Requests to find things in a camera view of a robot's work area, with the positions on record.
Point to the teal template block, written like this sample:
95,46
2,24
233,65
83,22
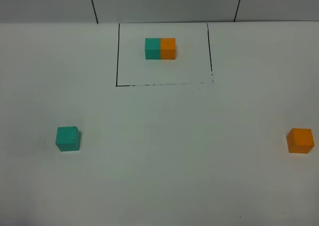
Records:
152,48

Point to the orange template block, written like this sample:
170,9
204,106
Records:
168,48

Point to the orange loose block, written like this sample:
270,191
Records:
300,140

